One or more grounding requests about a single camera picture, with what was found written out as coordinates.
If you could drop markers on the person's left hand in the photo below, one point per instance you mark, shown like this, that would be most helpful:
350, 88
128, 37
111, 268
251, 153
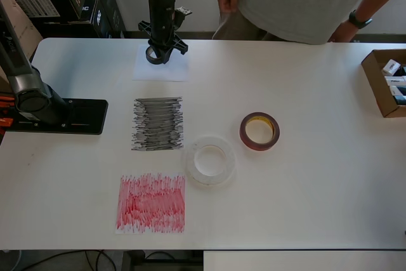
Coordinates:
345, 34

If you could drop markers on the black box white letters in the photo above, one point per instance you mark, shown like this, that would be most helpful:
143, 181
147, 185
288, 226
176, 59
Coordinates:
92, 14

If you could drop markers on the red scribbled paper sheet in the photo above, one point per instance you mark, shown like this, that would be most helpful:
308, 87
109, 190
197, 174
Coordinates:
150, 204

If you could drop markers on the black scribbled paper sheet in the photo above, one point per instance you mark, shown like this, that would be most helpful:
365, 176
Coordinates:
157, 123

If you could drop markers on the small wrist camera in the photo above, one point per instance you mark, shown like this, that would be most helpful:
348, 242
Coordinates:
184, 11

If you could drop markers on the keyboard picture box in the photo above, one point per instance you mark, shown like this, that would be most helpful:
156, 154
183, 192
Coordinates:
35, 6

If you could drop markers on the small white box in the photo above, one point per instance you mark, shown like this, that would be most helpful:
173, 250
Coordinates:
390, 67

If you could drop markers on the black tape roll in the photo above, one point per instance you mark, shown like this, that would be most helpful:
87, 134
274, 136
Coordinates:
152, 61

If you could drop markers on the large GX760A cardboard box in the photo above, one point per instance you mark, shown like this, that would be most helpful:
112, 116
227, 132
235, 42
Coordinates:
25, 30

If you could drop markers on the red tape roll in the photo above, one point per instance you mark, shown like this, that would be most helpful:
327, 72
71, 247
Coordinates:
253, 145

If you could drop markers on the white labelled box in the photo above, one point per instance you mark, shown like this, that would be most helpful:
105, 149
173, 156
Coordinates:
395, 80

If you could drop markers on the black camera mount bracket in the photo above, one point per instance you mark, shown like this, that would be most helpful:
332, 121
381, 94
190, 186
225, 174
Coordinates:
179, 22

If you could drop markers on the blank white paper sheet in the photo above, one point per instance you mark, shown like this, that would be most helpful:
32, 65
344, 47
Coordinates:
177, 71

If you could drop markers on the black wrist watch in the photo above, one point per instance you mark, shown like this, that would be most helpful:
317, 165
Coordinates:
360, 21

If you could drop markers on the open brown cardboard box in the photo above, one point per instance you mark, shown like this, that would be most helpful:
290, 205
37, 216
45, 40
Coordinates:
375, 93

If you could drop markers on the white and teal box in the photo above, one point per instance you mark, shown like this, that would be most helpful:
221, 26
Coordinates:
399, 91

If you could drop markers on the black box white print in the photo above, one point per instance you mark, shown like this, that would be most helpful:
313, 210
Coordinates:
114, 14

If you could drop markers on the orange clamp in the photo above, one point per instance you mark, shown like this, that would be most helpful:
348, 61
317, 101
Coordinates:
6, 122
6, 99

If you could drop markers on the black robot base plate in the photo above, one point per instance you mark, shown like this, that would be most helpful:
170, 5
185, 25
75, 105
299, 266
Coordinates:
89, 118

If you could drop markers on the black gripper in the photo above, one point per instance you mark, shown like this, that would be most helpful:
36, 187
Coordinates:
179, 44

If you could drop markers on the white tape roll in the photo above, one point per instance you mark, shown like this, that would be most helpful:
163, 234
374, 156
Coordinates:
190, 161

